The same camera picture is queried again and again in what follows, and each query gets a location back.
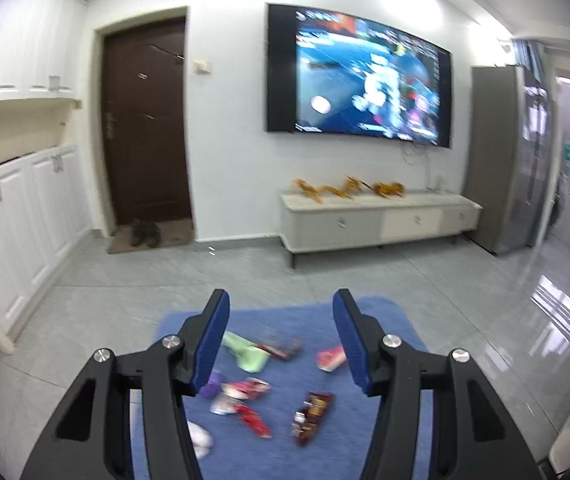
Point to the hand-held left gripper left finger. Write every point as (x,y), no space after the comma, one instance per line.
(212,340)

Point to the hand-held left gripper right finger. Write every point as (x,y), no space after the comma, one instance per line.
(352,345)

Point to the green plastic wrapper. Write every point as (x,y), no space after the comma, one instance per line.
(250,357)

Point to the red plastic wrapper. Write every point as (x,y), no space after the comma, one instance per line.
(255,420)

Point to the pink snack wrapper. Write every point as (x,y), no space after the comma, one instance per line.
(330,359)

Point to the purple wrapper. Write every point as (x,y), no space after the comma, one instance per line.
(212,387)

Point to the red and white wrapper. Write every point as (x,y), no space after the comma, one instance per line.
(247,389)

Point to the white torn wrapper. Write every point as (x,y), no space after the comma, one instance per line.
(222,405)

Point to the dark red snack wrapper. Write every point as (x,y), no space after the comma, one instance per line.
(282,347)

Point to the blue floor mat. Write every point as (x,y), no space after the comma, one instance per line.
(285,317)

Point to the brown and red snack wrapper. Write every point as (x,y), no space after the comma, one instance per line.
(310,417)

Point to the white crumpled paper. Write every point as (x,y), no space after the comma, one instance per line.
(200,440)

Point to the brown doormat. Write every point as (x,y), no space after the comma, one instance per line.
(175,237)

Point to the dark shoe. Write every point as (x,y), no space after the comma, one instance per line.
(153,235)
(138,234)

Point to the white television cabinet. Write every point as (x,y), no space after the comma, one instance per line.
(355,222)

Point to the long golden dragon figurine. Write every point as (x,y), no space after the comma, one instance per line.
(337,190)

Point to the small golden figurine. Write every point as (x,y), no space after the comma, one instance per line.
(387,189)

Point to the grey refrigerator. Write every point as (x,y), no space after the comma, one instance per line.
(502,160)

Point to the white floor cabinet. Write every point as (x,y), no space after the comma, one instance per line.
(20,230)

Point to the dark brown door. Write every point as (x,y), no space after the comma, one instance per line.
(147,125)

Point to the beige wall switch panel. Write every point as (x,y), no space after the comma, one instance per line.
(202,66)

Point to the wall-mounted television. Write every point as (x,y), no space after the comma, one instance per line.
(365,70)

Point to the white wall cabinet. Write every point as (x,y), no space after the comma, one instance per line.
(15,35)

